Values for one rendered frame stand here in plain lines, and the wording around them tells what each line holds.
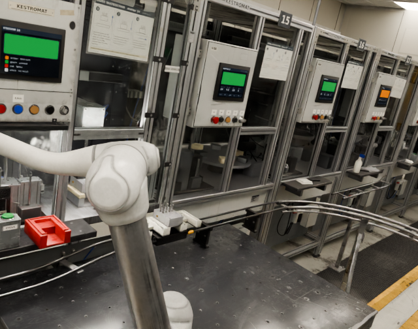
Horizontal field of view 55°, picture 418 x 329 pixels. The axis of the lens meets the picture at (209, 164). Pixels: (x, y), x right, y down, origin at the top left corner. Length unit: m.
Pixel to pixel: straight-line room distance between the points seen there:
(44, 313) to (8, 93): 0.84
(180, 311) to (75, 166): 0.58
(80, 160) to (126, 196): 0.28
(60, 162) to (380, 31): 9.38
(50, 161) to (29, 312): 0.74
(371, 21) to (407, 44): 1.00
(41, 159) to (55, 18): 0.63
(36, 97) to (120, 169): 0.79
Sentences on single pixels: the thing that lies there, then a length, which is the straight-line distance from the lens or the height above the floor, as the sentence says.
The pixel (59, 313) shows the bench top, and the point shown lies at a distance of 1.77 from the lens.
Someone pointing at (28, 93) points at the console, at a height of 1.48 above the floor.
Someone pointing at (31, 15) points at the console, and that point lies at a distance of 1.64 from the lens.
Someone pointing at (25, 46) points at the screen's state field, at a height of 1.65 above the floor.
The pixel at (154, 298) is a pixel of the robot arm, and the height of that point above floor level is 1.10.
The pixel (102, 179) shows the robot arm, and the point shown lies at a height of 1.44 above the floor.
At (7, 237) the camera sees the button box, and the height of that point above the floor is 0.96.
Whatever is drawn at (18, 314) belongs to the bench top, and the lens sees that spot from 1.78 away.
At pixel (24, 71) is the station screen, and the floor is 1.56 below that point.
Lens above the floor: 1.78
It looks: 16 degrees down
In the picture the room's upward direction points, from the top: 11 degrees clockwise
